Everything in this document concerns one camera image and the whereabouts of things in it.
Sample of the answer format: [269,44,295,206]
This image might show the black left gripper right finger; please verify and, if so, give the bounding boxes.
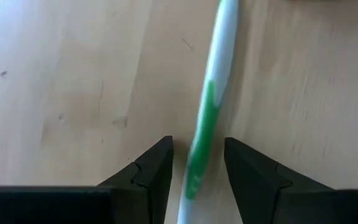
[224,137,335,224]

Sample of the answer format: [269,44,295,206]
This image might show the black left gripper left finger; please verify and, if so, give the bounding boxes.
[97,135,175,224]

